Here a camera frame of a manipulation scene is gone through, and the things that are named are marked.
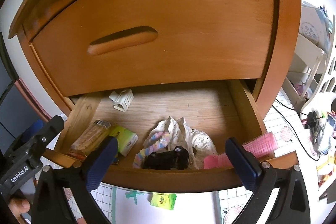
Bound green tissue pack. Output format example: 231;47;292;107
150;193;177;210
109;125;138;157

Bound lower wooden drawer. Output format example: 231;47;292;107
44;80;266;193

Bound black toy car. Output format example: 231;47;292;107
142;146;189;170

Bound white lace cloth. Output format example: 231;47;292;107
143;117;218;170

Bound pomegranate print grid mat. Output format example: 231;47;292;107
63;90;336;224

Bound black cable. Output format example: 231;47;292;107
271;99;321;162

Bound white tray with teal rim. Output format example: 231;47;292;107
111;187;222;223

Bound pink hair rollers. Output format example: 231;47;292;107
203;132;278;169

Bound white shelf rack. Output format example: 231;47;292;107
282;2;335;117

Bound wooden nightstand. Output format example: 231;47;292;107
9;0;301;115

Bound cracker packet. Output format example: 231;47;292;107
70;120;112;156

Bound person's hand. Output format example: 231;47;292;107
8;198;30;224

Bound wooden drawer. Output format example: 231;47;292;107
32;0;274;97
44;80;266;193

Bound upper wooden drawer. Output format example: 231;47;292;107
32;0;274;97

